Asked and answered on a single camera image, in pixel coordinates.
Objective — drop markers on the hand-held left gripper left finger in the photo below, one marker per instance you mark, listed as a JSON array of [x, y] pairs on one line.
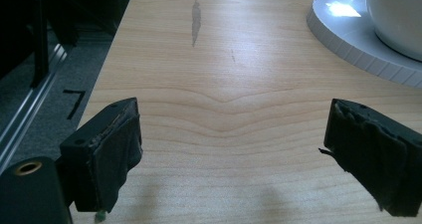
[[99, 157]]

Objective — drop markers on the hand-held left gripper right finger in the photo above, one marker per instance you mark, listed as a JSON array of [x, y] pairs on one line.
[[375, 154]]

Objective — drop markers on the black metal stand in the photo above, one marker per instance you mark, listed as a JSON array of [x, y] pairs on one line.
[[41, 41]]

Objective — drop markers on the white round ribbed tray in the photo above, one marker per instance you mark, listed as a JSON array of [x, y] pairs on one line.
[[345, 25]]

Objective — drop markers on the white cup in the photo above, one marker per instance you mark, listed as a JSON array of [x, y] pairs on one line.
[[398, 15]]

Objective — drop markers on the aluminium rail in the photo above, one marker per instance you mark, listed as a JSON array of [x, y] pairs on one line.
[[30, 101]]

